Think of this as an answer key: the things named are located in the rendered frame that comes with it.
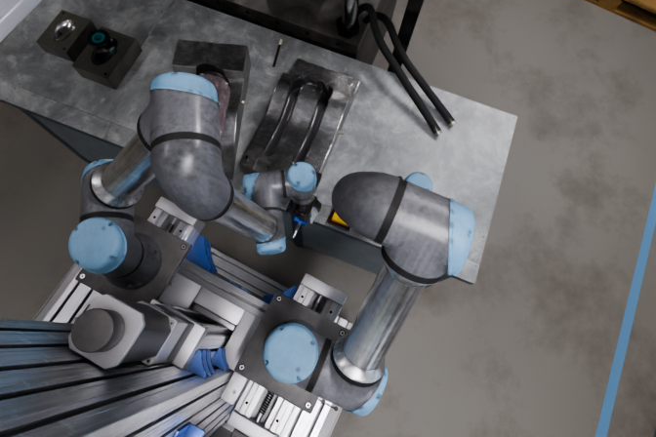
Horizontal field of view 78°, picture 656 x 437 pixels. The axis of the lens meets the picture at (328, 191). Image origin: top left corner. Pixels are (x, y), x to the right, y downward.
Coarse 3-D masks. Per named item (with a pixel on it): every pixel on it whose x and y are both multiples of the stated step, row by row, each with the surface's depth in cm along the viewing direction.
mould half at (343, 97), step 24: (312, 72) 156; (336, 72) 157; (312, 96) 144; (336, 96) 145; (264, 120) 146; (336, 120) 144; (264, 144) 142; (288, 144) 143; (312, 144) 143; (288, 168) 139
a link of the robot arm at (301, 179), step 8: (296, 168) 105; (304, 168) 105; (312, 168) 106; (288, 176) 105; (296, 176) 105; (304, 176) 105; (312, 176) 105; (288, 184) 106; (296, 184) 104; (304, 184) 104; (312, 184) 106; (288, 192) 107; (296, 192) 108; (304, 192) 108; (312, 192) 112; (304, 200) 114
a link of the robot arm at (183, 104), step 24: (168, 72) 70; (168, 96) 68; (192, 96) 69; (216, 96) 74; (144, 120) 71; (168, 120) 66; (192, 120) 67; (216, 120) 71; (144, 144) 73; (216, 144) 69; (96, 168) 97; (120, 168) 84; (144, 168) 81; (96, 192) 91; (120, 192) 91
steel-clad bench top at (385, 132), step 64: (64, 0) 170; (128, 0) 171; (0, 64) 158; (64, 64) 159; (256, 64) 164; (320, 64) 165; (128, 128) 151; (256, 128) 154; (384, 128) 156; (448, 128) 158; (512, 128) 159; (320, 192) 146; (448, 192) 149
